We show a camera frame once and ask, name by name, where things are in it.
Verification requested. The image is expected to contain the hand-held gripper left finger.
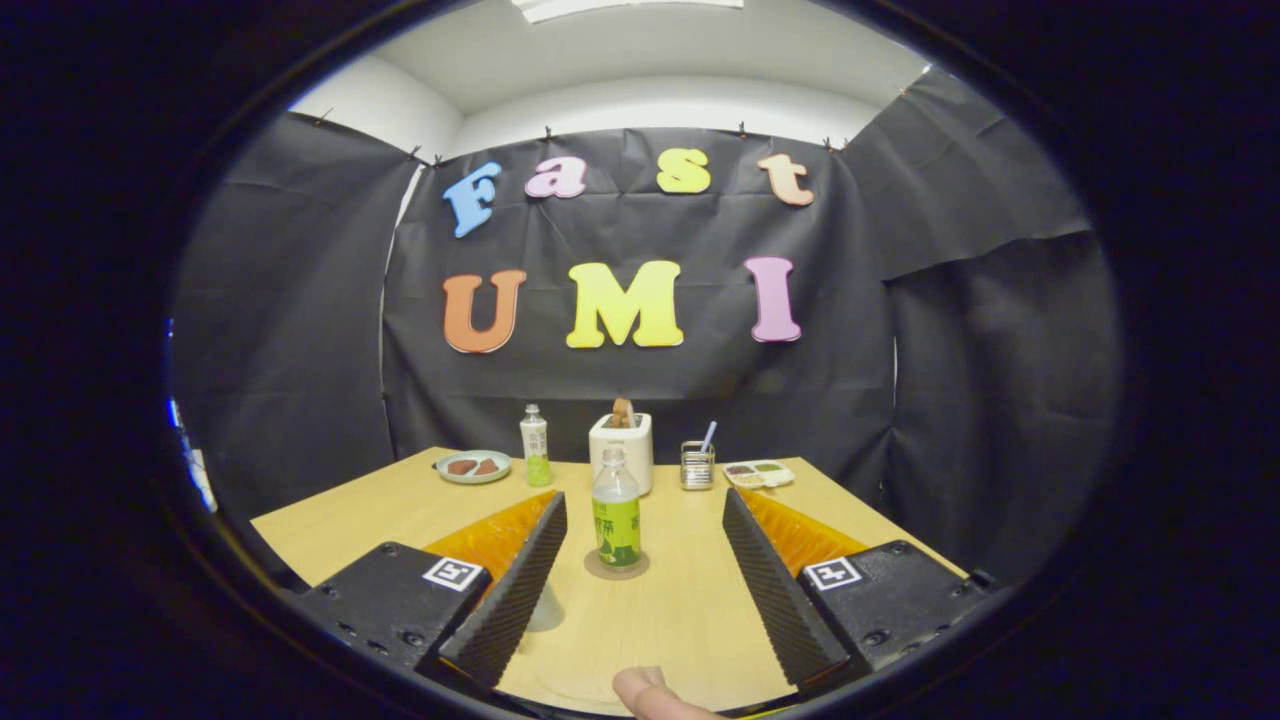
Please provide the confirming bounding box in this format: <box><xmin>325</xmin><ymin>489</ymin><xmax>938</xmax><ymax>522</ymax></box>
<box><xmin>298</xmin><ymin>490</ymin><xmax>569</xmax><ymax>691</ymax></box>

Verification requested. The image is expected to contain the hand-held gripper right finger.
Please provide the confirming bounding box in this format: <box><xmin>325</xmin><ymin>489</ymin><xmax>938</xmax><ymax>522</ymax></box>
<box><xmin>721</xmin><ymin>487</ymin><xmax>991</xmax><ymax>689</ymax></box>

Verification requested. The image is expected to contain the white cup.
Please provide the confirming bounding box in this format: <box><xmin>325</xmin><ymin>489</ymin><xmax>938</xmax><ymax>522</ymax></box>
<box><xmin>525</xmin><ymin>580</ymin><xmax>567</xmax><ymax>634</ymax></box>

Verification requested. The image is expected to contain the round brown coaster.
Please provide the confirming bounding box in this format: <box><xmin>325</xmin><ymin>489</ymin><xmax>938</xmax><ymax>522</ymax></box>
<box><xmin>584</xmin><ymin>550</ymin><xmax>651</xmax><ymax>581</ymax></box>

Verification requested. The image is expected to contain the juice bottle with green label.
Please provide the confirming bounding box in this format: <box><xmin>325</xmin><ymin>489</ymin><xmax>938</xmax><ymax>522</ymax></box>
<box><xmin>592</xmin><ymin>447</ymin><xmax>643</xmax><ymax>569</ymax></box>

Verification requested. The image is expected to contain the slim bottle of green drink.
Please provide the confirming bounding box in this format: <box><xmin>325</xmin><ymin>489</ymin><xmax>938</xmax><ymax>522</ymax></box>
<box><xmin>519</xmin><ymin>404</ymin><xmax>553</xmax><ymax>488</ymax></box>

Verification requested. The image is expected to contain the wooden table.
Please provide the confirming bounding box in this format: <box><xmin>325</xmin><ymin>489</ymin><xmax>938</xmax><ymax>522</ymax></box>
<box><xmin>250</xmin><ymin>447</ymin><xmax>969</xmax><ymax>717</ymax></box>

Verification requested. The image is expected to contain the white compartment tray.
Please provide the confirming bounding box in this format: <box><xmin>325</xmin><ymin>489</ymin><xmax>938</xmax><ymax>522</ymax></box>
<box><xmin>722</xmin><ymin>460</ymin><xmax>796</xmax><ymax>490</ymax></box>

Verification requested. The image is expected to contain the pale green plate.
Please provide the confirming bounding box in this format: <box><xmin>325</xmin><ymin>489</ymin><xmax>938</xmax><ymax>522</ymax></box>
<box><xmin>436</xmin><ymin>450</ymin><xmax>513</xmax><ymax>486</ymax></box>

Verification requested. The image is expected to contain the white toaster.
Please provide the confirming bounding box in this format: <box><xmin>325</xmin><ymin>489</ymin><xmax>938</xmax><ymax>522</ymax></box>
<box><xmin>588</xmin><ymin>413</ymin><xmax>655</xmax><ymax>497</ymax></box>

